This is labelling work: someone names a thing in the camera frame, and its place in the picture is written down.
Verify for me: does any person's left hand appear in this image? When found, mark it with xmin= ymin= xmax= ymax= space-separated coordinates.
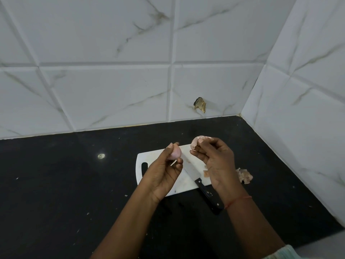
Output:
xmin=139 ymin=142 xmax=184 ymax=205

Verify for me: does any person's right hand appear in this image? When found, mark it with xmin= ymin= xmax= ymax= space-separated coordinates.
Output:
xmin=189 ymin=137 xmax=253 ymax=210

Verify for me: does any pile of onion peels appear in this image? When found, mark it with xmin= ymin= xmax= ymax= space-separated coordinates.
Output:
xmin=236 ymin=168 xmax=254 ymax=185

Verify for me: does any small onion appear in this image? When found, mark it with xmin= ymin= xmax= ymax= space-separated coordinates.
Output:
xmin=167 ymin=144 xmax=181 ymax=161

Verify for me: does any black-handled kitchen knife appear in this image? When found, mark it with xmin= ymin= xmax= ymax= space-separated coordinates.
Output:
xmin=181 ymin=156 xmax=224 ymax=215

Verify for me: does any person's left forearm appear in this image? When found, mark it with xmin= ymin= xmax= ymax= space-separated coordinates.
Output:
xmin=90 ymin=186 xmax=160 ymax=259

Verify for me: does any white plastic cutting board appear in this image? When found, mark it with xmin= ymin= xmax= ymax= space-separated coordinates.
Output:
xmin=136 ymin=144 xmax=212 ymax=197

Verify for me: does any broken tile hole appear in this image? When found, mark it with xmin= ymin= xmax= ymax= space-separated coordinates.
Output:
xmin=193 ymin=97 xmax=207 ymax=114

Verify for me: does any orange thread bracelet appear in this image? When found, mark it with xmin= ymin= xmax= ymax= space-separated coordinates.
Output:
xmin=224 ymin=195 xmax=253 ymax=211

